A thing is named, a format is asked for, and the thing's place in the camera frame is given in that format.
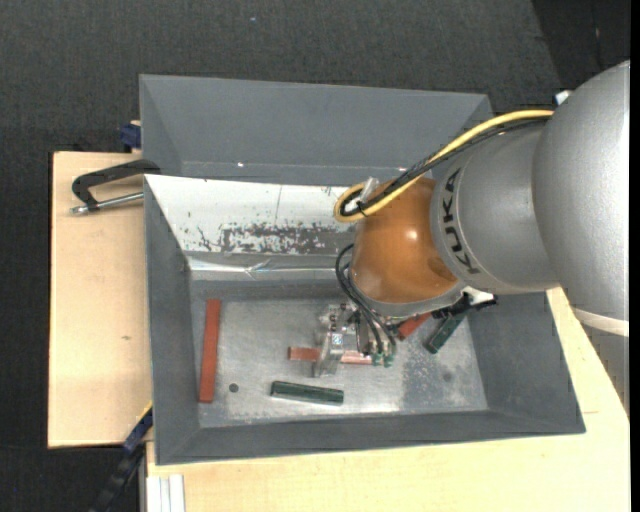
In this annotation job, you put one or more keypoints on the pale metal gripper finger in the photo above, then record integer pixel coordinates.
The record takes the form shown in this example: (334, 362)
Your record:
(327, 344)
(327, 367)

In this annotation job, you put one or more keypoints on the dark green flat block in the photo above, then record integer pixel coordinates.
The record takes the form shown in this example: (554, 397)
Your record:
(442, 336)
(306, 392)

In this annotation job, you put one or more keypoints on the long red-brown flat block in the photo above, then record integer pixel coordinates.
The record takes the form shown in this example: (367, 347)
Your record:
(210, 350)

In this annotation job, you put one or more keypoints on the grey metal bin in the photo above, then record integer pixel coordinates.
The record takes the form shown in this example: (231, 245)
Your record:
(280, 125)

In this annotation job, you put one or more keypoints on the pale wood board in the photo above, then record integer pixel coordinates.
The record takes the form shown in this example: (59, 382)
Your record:
(95, 300)

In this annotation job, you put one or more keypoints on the black cylinder on white bracket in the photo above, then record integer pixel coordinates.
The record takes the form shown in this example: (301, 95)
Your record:
(457, 309)

